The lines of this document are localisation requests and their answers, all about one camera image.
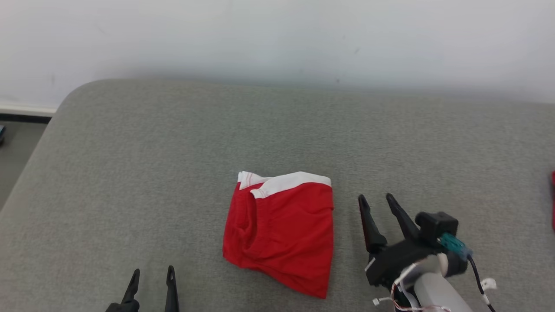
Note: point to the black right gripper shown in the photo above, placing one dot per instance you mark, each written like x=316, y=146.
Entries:
x=392, y=262

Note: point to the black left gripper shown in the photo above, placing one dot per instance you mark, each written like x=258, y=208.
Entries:
x=123, y=307

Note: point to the red shorts with white waistband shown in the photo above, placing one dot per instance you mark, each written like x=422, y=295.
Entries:
x=286, y=234

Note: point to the red garment with white stripes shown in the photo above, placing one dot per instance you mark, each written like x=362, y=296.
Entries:
x=553, y=203

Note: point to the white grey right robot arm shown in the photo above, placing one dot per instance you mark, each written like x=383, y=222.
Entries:
x=438, y=290

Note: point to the grey fabric sofa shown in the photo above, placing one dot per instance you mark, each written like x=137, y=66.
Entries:
x=130, y=173

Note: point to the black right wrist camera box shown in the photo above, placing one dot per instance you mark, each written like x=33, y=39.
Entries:
x=435, y=227

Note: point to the teal right camera connector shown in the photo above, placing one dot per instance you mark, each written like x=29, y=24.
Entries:
x=455, y=245

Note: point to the white wall baseboard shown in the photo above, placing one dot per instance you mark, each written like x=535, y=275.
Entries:
x=26, y=109

